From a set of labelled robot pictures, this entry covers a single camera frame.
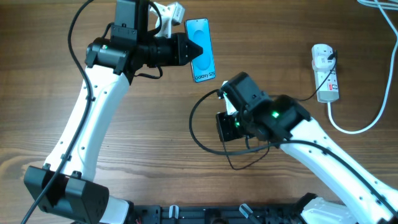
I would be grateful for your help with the white USB charger plug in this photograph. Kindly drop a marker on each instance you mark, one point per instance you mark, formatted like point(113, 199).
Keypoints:
point(323, 63)

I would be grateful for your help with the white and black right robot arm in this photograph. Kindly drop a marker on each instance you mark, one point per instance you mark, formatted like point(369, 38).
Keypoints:
point(289, 126)

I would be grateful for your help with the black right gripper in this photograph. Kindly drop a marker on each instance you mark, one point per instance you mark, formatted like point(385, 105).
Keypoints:
point(222, 119)

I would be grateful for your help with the white power strip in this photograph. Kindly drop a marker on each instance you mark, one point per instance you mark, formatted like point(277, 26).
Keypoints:
point(326, 84)

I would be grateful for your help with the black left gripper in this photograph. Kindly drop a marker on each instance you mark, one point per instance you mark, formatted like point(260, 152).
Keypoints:
point(177, 58)

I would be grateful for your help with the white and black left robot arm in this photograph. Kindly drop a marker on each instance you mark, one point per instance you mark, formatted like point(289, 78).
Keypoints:
point(140, 35)

